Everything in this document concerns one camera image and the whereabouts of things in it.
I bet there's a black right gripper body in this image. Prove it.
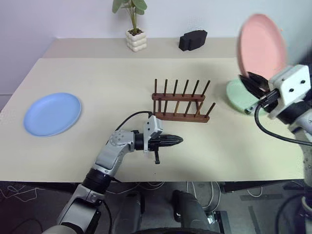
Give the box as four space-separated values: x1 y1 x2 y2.
257 82 273 99

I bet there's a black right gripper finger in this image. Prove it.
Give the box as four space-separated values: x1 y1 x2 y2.
248 71 271 92
239 75 266 99

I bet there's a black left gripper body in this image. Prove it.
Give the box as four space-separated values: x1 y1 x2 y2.
148 135 164 165

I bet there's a pink plate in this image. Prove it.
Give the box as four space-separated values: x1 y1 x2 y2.
237 13 289 80

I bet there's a wooden dish rack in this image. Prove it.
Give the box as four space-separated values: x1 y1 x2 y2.
152 78 217 124

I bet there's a green plate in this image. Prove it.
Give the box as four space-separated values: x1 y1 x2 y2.
226 77 272 115

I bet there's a dark rounded shape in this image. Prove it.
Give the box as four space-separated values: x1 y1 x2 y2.
171 190 211 231

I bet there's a black foam block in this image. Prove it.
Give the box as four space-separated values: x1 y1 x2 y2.
178 29 209 52

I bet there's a white bubble plant pot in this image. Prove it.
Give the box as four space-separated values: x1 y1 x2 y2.
125 28 148 53

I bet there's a blue plate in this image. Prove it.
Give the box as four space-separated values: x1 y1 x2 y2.
23 92 82 137

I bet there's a green leafy plant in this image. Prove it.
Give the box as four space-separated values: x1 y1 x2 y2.
112 0 148 35

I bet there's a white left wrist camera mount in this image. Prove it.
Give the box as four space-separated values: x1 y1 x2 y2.
142 115 164 154

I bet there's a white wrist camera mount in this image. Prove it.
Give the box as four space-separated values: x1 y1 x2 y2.
268 64 312 119
142 115 164 154

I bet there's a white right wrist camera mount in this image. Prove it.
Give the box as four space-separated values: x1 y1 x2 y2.
268 64 312 119

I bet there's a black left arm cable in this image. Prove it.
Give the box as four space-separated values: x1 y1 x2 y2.
114 111 153 133

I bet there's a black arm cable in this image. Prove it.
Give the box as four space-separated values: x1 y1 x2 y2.
114 111 153 133
254 89 312 146

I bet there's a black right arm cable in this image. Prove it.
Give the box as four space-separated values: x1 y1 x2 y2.
254 89 312 146

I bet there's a white floor cable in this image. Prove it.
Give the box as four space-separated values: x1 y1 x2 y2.
186 181 222 208

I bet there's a black table frame bar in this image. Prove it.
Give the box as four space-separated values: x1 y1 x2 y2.
223 180 306 194

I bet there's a white tangled floor cord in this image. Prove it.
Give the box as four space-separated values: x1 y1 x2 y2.
0 184 40 203

